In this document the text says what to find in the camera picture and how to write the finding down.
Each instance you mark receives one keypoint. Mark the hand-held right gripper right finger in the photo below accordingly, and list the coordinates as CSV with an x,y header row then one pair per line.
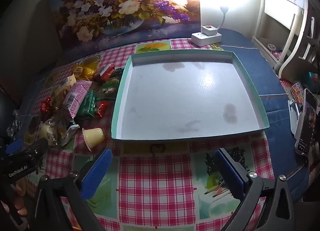
x,y
230,176

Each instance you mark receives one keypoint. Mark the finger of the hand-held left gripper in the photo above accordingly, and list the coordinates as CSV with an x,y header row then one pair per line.
x,y
41,146
13,146

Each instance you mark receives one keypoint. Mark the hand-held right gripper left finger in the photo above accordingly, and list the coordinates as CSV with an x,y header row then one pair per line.
x,y
97,173

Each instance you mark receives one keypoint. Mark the yellow jelly cup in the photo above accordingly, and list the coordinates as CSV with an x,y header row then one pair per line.
x,y
93,137

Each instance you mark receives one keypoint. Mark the pink snack packet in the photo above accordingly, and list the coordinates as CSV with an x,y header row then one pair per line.
x,y
76,96

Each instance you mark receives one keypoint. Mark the red candy packet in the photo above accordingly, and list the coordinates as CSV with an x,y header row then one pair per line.
x,y
46,105
101,108

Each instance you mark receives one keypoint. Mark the green striped snack packet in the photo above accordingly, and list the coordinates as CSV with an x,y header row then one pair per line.
x,y
111,85

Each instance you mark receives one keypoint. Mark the teal cardboard tray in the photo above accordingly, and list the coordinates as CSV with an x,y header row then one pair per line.
x,y
180,96

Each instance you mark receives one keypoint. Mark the person's left hand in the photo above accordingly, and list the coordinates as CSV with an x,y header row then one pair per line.
x,y
21,209

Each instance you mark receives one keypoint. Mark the silver foil wrapper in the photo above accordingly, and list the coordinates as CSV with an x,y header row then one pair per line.
x,y
13,126

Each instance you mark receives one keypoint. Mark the white phone stand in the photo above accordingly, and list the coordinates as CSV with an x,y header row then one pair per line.
x,y
293,118

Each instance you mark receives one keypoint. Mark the black smartphone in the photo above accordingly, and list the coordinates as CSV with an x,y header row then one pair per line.
x,y
308,121

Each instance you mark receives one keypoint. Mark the colourful checkered box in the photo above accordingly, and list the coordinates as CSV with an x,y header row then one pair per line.
x,y
297,92

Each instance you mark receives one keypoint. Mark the teal round object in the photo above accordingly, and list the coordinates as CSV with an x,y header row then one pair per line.
x,y
313,78

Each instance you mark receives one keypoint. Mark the pink patterned pouch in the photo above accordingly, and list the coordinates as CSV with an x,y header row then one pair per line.
x,y
278,54

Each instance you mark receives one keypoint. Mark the white round reel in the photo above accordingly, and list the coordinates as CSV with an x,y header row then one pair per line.
x,y
271,46

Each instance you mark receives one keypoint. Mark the white power strip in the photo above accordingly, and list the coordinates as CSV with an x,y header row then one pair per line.
x,y
205,40

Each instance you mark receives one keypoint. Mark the flower painting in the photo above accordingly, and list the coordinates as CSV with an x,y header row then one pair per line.
x,y
112,9

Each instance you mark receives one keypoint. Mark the white gooseneck lamp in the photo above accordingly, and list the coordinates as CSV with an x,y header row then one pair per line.
x,y
223,21

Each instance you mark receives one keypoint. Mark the white shelf rack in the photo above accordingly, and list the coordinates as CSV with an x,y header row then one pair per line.
x,y
297,33

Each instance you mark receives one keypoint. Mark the white adapter with red switch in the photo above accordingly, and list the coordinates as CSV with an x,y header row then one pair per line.
x,y
208,30

